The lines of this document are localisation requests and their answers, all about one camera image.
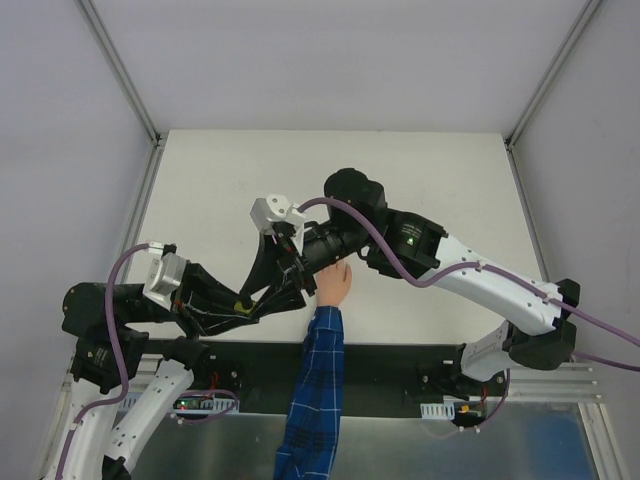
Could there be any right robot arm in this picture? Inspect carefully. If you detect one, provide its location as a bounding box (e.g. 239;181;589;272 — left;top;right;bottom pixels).
238;168;580;395

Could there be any blue plaid sleeve forearm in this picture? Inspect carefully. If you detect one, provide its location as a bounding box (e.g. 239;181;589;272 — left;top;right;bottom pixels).
273;306;345;479

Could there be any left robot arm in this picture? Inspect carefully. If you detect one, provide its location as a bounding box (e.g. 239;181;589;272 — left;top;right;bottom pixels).
45;255;251;479

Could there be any person's hand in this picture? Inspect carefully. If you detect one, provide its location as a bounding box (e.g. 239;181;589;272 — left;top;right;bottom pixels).
315;260;352;307

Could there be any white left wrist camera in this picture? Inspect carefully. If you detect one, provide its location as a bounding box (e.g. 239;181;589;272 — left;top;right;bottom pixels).
143;242;188;311

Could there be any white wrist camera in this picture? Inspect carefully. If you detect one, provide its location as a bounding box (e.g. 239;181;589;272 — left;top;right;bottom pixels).
143;242;188;311
250;194;306;253

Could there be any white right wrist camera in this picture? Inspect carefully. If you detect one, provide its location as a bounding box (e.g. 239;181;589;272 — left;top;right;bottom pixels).
250;194;306;253

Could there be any left white cable duct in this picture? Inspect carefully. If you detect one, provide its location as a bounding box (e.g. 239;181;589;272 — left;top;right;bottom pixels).
119;392;236;416

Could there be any white cable duct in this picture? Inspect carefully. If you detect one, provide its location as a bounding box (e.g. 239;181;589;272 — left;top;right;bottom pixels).
119;392;236;416
420;401;455;421

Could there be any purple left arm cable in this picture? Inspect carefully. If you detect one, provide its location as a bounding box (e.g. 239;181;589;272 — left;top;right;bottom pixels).
52;243;239;476

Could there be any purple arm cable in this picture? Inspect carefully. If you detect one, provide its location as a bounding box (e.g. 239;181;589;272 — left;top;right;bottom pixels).
52;243;239;476
298;197;640;441

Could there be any aluminium table edge rail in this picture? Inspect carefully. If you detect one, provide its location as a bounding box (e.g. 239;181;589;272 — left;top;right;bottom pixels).
105;136;167;286

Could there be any left aluminium frame post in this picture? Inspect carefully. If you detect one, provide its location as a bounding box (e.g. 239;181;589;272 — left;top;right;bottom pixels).
75;0;164;147

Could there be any aluminium frame post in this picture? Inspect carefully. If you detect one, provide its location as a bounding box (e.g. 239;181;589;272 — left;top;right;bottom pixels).
504;0;606;152
75;0;164;147

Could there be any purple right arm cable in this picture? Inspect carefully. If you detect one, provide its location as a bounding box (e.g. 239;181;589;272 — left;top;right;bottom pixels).
298;197;640;441

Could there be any right white cable duct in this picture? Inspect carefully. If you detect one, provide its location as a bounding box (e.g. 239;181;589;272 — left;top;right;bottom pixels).
420;401;455;421

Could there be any right aluminium frame post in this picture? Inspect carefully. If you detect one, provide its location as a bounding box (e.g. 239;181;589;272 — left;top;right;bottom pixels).
504;0;606;152

